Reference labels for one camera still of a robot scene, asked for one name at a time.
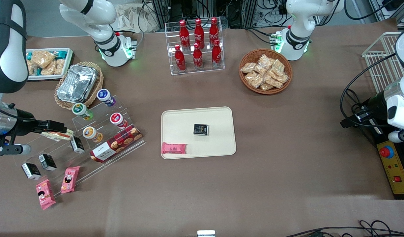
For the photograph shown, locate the clear acrylic bottle rack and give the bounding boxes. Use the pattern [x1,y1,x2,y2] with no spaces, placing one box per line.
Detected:
[164,18,225,76]

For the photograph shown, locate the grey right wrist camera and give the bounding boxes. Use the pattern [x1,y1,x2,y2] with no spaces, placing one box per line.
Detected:
[0,138,31,156]

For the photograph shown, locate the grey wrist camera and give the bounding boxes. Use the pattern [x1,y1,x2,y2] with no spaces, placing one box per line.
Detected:
[388,130,404,143]
[0,138,31,156]

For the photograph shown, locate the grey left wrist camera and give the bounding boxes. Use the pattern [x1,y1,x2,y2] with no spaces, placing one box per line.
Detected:
[388,130,404,143]

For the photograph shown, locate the red emergency stop button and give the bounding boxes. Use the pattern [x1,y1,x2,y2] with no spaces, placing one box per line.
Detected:
[379,145,395,159]

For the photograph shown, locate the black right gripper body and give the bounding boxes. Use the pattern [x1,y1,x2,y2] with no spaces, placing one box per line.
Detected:
[14,109,42,136]

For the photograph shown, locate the light wicker basket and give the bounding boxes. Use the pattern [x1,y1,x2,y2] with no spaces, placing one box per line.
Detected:
[54,61,104,110]

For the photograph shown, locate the purple-label small jar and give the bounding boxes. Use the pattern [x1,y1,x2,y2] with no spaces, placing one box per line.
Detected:
[97,89,116,107]

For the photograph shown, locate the black snack box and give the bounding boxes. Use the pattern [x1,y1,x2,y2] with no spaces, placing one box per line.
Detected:
[70,136,85,154]
[21,163,42,180]
[39,154,57,171]
[193,124,210,136]

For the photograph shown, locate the beige plastic tray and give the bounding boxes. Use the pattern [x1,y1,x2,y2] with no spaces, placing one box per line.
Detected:
[161,106,237,160]

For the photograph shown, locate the crumpled white cloth bag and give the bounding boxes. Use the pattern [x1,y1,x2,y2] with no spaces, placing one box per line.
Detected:
[116,4,160,34]

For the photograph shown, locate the white wire basket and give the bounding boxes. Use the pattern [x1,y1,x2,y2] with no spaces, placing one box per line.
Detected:
[361,32,404,94]

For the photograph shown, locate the red cookie box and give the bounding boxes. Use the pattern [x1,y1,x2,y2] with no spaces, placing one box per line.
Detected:
[90,125,143,163]

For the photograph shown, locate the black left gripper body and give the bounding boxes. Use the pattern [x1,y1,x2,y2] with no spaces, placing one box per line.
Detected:
[366,92,392,128]

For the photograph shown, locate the black floor cables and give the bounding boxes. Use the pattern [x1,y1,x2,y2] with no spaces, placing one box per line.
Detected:
[284,220,404,237]

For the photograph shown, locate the orange-label small jar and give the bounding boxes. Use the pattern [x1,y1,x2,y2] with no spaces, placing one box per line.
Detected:
[82,126,104,143]

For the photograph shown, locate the aluminium frame rack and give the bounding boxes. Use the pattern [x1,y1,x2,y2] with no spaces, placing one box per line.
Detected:
[151,0,259,29]

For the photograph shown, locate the aluminium foil container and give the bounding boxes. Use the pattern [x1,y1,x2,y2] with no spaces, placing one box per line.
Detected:
[57,64,98,103]

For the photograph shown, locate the red cola bottle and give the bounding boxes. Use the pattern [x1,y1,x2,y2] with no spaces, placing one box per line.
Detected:
[179,20,190,50]
[192,42,204,69]
[212,40,222,67]
[174,45,186,72]
[194,18,205,45]
[209,17,220,43]

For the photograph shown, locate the clear acrylic stepped shelf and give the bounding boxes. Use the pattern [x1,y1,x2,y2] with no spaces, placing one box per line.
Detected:
[14,95,147,198]

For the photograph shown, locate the green-label small jar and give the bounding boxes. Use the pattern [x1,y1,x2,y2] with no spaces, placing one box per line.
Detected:
[72,103,94,121]

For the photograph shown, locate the pink cartoon snack pack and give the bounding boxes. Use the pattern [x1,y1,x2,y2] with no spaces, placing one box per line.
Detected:
[60,166,81,194]
[36,179,57,210]

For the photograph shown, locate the white rectangular snack tray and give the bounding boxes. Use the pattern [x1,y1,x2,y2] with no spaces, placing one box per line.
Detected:
[25,48,74,81]

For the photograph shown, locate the yellow and black control box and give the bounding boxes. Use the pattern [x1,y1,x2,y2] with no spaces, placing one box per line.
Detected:
[367,127,404,200]

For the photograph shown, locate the pink snack bar wrapper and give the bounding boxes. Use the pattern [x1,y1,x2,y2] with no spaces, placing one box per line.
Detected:
[161,142,188,155]

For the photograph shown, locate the red-label small jar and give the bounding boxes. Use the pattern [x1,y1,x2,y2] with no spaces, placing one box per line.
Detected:
[110,113,128,129]

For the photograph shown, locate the plastic-wrapped triangle sandwich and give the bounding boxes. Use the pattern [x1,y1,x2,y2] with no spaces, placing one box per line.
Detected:
[41,129,74,142]

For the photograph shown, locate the brown wicker basket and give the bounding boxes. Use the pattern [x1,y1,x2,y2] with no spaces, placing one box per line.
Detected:
[239,48,293,95]

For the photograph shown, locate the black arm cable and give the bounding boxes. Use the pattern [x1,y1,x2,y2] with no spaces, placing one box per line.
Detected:
[339,53,399,129]

